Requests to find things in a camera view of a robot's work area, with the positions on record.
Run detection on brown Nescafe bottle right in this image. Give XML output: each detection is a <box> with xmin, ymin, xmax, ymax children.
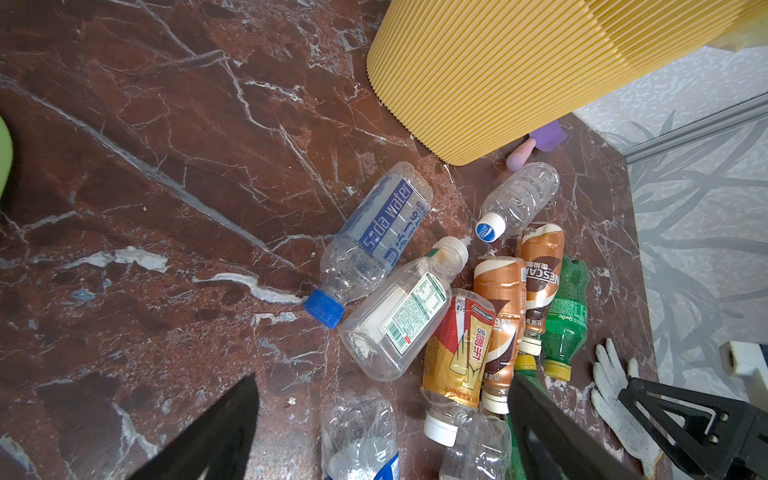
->
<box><xmin>516</xmin><ymin>222</ymin><xmax>565</xmax><ymax>356</ymax></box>

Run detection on Pepsi label clear bottle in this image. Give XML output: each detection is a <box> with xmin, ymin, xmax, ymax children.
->
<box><xmin>439</xmin><ymin>411</ymin><xmax>512</xmax><ymax>479</ymax></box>

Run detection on white work glove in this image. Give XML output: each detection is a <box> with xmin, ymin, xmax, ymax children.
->
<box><xmin>590</xmin><ymin>337</ymin><xmax>664</xmax><ymax>478</ymax></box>

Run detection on clear bottle white cap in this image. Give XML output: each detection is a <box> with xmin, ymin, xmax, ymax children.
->
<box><xmin>475</xmin><ymin>162</ymin><xmax>560</xmax><ymax>243</ymax></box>

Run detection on yellow ribbed plastic bin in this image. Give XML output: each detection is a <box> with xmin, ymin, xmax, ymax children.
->
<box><xmin>366</xmin><ymin>1</ymin><xmax>767</xmax><ymax>166</ymax></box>

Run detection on small green Sprite bottle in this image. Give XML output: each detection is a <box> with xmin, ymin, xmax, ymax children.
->
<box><xmin>542</xmin><ymin>255</ymin><xmax>589</xmax><ymax>382</ymax></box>

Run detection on green spatula scoop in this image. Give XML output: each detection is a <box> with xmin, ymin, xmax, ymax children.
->
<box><xmin>0</xmin><ymin>117</ymin><xmax>13</xmax><ymax>195</ymax></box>

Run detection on clear bottle blue label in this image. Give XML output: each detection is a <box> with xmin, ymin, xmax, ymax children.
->
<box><xmin>321</xmin><ymin>389</ymin><xmax>401</xmax><ymax>480</ymax></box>

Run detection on soda water bottle blue cap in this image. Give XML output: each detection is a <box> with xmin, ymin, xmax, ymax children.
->
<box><xmin>304</xmin><ymin>162</ymin><xmax>433</xmax><ymax>329</ymax></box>

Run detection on purple toy shovel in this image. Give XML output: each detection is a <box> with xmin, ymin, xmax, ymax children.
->
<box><xmin>506</xmin><ymin>120</ymin><xmax>568</xmax><ymax>172</ymax></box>

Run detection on brown coffee bottle left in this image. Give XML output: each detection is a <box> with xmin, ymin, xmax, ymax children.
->
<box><xmin>473</xmin><ymin>256</ymin><xmax>526</xmax><ymax>415</ymax></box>

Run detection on gold red tea bottle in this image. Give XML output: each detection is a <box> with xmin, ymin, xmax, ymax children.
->
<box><xmin>421</xmin><ymin>288</ymin><xmax>496</xmax><ymax>447</ymax></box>

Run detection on clear bottle green label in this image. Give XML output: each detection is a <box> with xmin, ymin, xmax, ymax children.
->
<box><xmin>338</xmin><ymin>236</ymin><xmax>469</xmax><ymax>382</ymax></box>

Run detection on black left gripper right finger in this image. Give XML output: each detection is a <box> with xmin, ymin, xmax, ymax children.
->
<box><xmin>508</xmin><ymin>375</ymin><xmax>641</xmax><ymax>479</ymax></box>

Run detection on horizontal aluminium frame bar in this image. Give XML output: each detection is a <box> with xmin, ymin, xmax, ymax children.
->
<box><xmin>623</xmin><ymin>93</ymin><xmax>767</xmax><ymax>164</ymax></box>

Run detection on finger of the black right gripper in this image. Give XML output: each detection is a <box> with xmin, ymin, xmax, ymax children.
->
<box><xmin>619</xmin><ymin>378</ymin><xmax>767</xmax><ymax>479</ymax></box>

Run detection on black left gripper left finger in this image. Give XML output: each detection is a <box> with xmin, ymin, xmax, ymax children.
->
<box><xmin>131</xmin><ymin>374</ymin><xmax>260</xmax><ymax>479</ymax></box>

